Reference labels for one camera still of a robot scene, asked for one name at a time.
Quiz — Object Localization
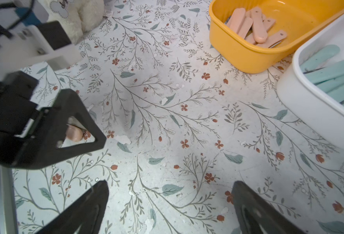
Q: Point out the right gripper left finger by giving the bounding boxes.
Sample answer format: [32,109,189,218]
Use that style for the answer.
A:
[38,180,109,234]

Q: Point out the white plastic storage box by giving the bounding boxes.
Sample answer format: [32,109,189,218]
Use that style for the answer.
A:
[277,14,344,149]

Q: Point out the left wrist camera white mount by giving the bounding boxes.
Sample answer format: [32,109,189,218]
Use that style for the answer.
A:
[0,21,81,81]

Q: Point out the pink fruit knife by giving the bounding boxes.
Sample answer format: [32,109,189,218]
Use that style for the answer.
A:
[237,17,253,39]
[257,30,288,48]
[66,124,84,142]
[245,33,257,45]
[263,18,276,32]
[227,8,246,34]
[250,7,268,43]

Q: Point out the yellow plastic storage box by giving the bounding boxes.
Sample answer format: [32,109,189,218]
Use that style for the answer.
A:
[209,0,344,74]

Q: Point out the white plush teddy bear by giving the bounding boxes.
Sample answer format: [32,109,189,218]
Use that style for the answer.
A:
[39,0,105,44]

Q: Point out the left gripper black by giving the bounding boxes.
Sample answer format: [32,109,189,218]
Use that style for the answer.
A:
[0,71,106,170]

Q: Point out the floral patterned table mat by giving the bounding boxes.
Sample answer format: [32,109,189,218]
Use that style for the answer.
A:
[13,1,344,234]

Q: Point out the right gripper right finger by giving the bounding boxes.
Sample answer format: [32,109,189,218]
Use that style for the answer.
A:
[232,181,304,234]

